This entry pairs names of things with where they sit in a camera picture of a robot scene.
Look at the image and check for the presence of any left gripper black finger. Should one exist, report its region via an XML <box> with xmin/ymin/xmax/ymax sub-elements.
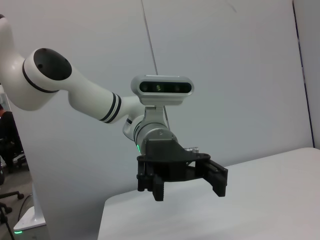
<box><xmin>136</xmin><ymin>159</ymin><xmax>165</xmax><ymax>202</ymax></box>
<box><xmin>194</xmin><ymin>159</ymin><xmax>229</xmax><ymax>198</ymax></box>

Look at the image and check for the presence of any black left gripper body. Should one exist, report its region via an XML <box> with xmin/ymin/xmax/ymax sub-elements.
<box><xmin>136</xmin><ymin>138</ymin><xmax>211</xmax><ymax>182</ymax></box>

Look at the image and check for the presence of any white partition foot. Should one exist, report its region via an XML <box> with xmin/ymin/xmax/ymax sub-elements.
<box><xmin>13</xmin><ymin>179</ymin><xmax>47</xmax><ymax>235</ymax></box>

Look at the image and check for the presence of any black chair base with casters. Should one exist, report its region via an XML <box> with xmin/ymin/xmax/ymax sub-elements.
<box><xmin>0</xmin><ymin>190</ymin><xmax>25</xmax><ymax>226</ymax></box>

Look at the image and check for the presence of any person in black clothing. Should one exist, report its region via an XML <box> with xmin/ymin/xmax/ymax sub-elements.
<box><xmin>0</xmin><ymin>104</ymin><xmax>17</xmax><ymax>174</ymax></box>

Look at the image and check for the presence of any grey camera cable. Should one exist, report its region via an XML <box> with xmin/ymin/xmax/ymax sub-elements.
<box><xmin>163</xmin><ymin>105</ymin><xmax>172</xmax><ymax>131</ymax></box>

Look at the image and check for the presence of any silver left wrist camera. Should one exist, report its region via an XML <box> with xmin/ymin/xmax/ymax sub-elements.
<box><xmin>130</xmin><ymin>74</ymin><xmax>195</xmax><ymax>126</ymax></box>

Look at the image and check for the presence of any black floor cable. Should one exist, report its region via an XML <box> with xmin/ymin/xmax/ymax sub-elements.
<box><xmin>17</xmin><ymin>194</ymin><xmax>34</xmax><ymax>222</ymax></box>

